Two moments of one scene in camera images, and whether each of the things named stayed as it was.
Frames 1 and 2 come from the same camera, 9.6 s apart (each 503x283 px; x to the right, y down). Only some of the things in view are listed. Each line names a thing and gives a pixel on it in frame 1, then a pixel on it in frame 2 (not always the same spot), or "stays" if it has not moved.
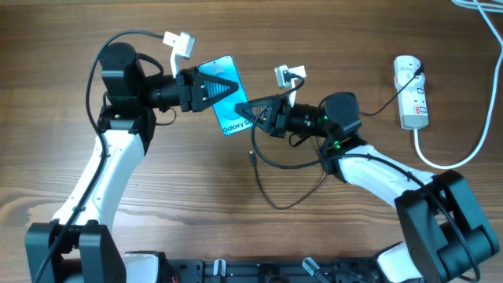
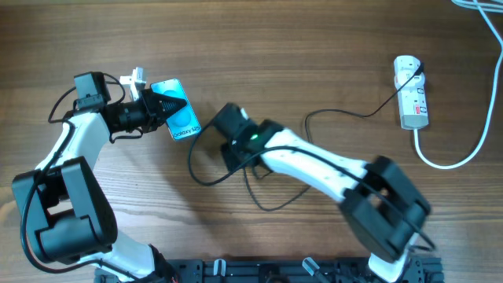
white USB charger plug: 404,75 stays
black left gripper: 192,97 -> 154,115
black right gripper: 277,128 -> 232,160
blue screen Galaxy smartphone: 229,120 -> 183,124
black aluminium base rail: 275,270 stays
